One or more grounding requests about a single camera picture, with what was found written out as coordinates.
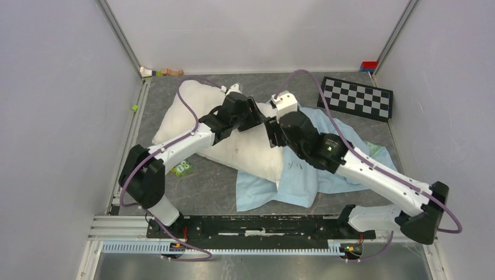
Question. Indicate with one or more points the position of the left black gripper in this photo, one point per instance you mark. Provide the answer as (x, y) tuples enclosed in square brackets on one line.
[(255, 118)]

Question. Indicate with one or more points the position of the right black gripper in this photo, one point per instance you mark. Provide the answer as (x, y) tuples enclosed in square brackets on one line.
[(272, 126)]

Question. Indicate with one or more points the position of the light blue pillowcase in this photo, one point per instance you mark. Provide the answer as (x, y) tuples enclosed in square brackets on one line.
[(300, 182)]

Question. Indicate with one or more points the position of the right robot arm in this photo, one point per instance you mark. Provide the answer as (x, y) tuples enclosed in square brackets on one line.
[(415, 209)]

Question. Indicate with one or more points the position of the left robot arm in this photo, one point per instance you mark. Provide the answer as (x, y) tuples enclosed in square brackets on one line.
[(143, 174)]

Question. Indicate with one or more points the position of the black white checkerboard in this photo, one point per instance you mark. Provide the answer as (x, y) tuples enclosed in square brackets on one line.
[(357, 99)]

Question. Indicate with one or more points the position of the green toy block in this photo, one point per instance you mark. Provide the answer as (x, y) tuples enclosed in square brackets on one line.
[(182, 168)]

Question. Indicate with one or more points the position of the wooden toy figure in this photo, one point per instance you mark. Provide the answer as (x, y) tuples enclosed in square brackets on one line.
[(170, 72)]

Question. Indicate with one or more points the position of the red blue block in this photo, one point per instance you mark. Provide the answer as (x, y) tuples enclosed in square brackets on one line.
[(368, 66)]

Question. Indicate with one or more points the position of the white beige corner toy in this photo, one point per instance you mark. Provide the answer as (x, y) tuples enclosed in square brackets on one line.
[(146, 73)]

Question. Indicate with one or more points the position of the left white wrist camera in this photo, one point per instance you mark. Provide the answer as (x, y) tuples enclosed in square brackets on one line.
[(235, 88)]

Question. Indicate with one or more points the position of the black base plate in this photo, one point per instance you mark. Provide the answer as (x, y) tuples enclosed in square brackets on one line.
[(245, 232)]

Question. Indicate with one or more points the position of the light blue toothed rail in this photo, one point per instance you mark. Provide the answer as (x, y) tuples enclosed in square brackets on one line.
[(165, 248)]

